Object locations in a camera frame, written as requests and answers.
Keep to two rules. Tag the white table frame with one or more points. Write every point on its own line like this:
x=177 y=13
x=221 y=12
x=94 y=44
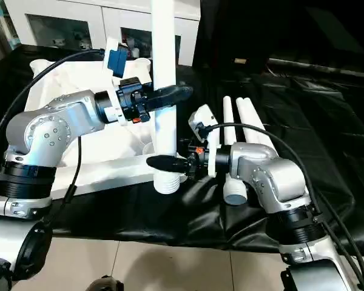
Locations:
x=79 y=78

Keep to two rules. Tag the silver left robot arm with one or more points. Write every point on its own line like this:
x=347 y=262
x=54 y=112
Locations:
x=48 y=121

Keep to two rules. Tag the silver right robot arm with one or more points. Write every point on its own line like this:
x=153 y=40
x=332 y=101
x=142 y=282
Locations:
x=276 y=182

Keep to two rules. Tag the small tan label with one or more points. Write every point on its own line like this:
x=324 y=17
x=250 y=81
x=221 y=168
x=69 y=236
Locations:
x=240 y=60

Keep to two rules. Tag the dark metal rod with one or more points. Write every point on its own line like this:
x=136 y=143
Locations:
x=321 y=67

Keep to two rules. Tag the dark robot lower body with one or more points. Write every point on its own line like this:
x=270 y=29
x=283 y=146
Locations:
x=106 y=285

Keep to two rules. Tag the white glass-door cabinet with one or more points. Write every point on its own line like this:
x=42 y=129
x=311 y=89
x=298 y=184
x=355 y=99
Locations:
x=109 y=33

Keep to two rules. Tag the black work mat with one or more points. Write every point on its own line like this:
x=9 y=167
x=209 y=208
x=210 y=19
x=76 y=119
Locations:
x=124 y=218

